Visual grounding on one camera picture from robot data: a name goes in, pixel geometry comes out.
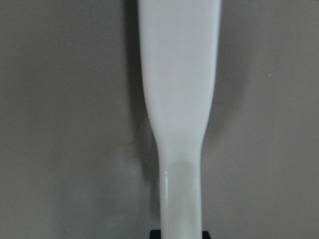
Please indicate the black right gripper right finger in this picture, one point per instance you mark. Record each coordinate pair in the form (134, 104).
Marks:
(205, 235)

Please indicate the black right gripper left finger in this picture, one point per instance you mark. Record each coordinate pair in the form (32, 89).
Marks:
(155, 234)

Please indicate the white brush with dark bristles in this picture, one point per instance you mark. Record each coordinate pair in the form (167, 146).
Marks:
(179, 46)

